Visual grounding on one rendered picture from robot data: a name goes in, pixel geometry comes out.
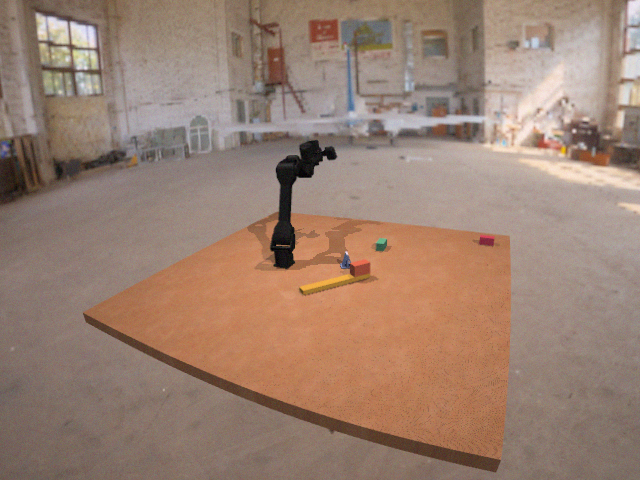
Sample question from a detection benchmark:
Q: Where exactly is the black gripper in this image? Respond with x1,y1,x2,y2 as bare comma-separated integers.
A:
312,146,337,166

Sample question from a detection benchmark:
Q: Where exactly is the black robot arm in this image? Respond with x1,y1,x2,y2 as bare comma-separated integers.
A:
270,140,322,269

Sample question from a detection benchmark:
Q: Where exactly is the green rectangular block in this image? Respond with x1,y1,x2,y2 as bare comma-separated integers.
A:
375,238,387,251

